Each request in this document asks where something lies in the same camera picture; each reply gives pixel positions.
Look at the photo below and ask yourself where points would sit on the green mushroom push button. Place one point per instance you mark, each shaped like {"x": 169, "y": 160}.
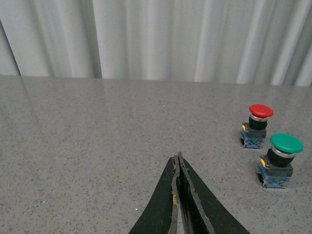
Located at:
{"x": 275, "y": 169}

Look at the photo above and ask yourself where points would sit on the white pleated curtain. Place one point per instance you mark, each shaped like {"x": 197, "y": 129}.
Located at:
{"x": 230, "y": 41}

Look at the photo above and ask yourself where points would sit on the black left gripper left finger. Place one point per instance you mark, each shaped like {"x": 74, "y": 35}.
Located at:
{"x": 161, "y": 213}

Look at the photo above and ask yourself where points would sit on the red mushroom push button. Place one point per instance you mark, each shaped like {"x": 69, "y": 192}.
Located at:
{"x": 254, "y": 132}

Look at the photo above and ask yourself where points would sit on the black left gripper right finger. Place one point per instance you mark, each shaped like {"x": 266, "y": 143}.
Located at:
{"x": 202, "y": 212}

